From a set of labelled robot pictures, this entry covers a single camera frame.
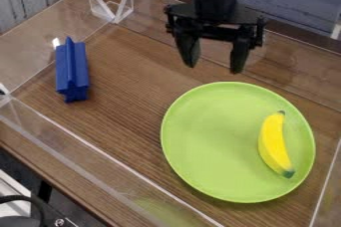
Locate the blue plastic block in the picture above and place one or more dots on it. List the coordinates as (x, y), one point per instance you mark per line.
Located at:
(72, 75)

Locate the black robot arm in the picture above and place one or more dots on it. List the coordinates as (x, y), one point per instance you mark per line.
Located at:
(206, 8)

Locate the clear acrylic enclosure wall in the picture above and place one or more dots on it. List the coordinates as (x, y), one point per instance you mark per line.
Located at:
(95, 148)

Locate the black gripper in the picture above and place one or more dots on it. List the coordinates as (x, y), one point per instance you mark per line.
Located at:
(242, 22)

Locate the yellow toy banana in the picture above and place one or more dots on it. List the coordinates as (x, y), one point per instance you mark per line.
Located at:
(271, 147)

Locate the black device with knob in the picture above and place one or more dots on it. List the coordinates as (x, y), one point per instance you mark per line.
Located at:
(24, 214)

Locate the green round plate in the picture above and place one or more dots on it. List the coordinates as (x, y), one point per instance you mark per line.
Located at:
(208, 137)

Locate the clear acrylic corner bracket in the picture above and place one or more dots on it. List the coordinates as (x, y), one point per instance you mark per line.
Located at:
(112, 11)

